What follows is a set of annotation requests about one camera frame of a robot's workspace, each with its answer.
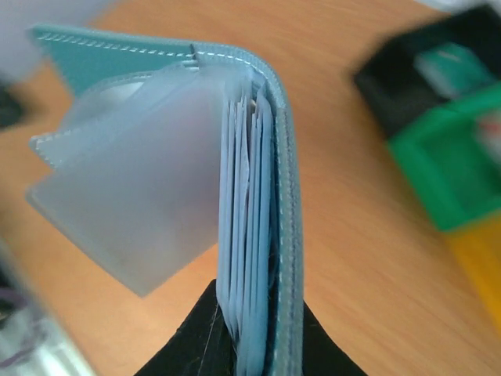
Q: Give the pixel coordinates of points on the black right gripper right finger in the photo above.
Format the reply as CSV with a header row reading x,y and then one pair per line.
x,y
321,355

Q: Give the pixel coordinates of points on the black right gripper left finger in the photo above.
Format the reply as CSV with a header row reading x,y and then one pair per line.
x,y
201,346

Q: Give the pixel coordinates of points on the teal card holder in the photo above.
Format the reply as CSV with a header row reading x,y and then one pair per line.
x,y
170,147

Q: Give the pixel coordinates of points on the teal card in bin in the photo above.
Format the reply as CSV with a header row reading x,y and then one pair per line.
x,y
452,70

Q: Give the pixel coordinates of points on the yellow plastic bin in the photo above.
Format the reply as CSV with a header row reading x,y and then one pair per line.
x,y
477,249

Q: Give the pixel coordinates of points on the green plastic bin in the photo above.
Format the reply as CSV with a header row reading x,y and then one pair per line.
x,y
439,153

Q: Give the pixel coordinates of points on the black plastic bin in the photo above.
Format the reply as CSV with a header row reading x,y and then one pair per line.
x,y
394,90

